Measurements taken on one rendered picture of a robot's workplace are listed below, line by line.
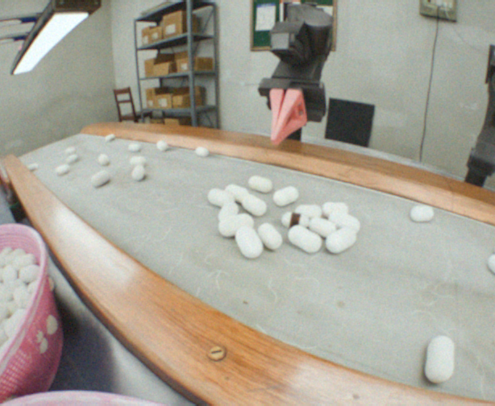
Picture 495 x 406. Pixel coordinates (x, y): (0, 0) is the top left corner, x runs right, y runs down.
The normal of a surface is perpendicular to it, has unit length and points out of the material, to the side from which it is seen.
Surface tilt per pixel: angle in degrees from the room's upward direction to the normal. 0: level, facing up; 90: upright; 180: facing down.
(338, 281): 0
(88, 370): 0
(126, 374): 0
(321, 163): 45
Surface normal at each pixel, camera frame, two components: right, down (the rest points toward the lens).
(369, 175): -0.36, -0.30
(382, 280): 0.00, -0.86
